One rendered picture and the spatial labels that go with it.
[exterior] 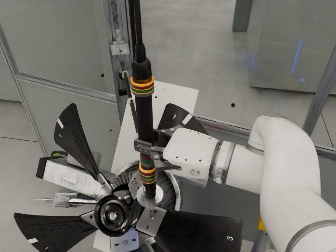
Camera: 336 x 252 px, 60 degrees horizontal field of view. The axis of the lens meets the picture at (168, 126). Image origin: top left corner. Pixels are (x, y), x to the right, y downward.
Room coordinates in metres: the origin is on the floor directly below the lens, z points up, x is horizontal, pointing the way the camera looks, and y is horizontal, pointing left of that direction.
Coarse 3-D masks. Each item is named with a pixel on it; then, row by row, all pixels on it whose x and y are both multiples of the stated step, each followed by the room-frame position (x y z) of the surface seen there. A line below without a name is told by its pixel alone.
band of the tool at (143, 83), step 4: (152, 76) 0.47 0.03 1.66; (132, 80) 0.47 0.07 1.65; (136, 80) 0.48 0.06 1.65; (140, 80) 0.48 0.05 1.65; (144, 80) 0.48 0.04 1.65; (148, 80) 0.48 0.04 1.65; (152, 80) 0.45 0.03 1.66; (136, 84) 0.44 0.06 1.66; (140, 84) 0.44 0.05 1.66; (144, 84) 0.44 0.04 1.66; (148, 84) 0.44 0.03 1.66; (148, 92) 0.44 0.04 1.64
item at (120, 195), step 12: (120, 192) 0.51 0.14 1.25; (108, 204) 0.47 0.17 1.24; (120, 204) 0.47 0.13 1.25; (132, 204) 0.47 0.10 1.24; (96, 216) 0.45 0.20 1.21; (108, 216) 0.45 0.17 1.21; (120, 216) 0.44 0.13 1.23; (132, 216) 0.44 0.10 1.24; (108, 228) 0.43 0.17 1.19; (120, 228) 0.42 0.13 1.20
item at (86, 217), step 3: (87, 213) 0.48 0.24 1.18; (90, 213) 0.48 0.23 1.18; (93, 213) 0.48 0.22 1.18; (81, 216) 0.48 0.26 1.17; (84, 216) 0.48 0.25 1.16; (87, 216) 0.48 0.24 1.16; (93, 216) 0.48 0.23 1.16; (84, 219) 0.48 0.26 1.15; (87, 219) 0.48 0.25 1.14; (90, 219) 0.48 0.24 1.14; (93, 219) 0.49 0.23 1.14; (90, 222) 0.49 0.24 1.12; (93, 222) 0.49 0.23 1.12; (93, 225) 0.49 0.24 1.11; (96, 225) 0.49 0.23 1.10
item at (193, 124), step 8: (168, 104) 0.73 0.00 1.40; (168, 112) 0.70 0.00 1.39; (176, 112) 0.68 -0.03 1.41; (184, 112) 0.66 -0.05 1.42; (160, 120) 0.70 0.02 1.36; (168, 120) 0.67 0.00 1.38; (176, 120) 0.65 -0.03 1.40; (192, 120) 0.62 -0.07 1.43; (160, 128) 0.67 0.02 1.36; (168, 128) 0.64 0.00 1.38; (192, 128) 0.60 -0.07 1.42; (200, 128) 0.59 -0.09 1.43; (160, 144) 0.61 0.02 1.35; (160, 160) 0.55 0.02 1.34
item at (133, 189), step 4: (136, 172) 0.58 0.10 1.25; (136, 176) 0.57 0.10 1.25; (136, 180) 0.55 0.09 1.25; (140, 180) 0.54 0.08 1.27; (128, 184) 0.56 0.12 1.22; (132, 184) 0.55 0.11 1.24; (136, 184) 0.53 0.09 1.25; (140, 184) 0.52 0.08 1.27; (132, 188) 0.53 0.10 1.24; (136, 188) 0.52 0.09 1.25; (132, 192) 0.51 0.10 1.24; (136, 192) 0.50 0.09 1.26; (132, 196) 0.50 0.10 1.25; (136, 196) 0.49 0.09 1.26
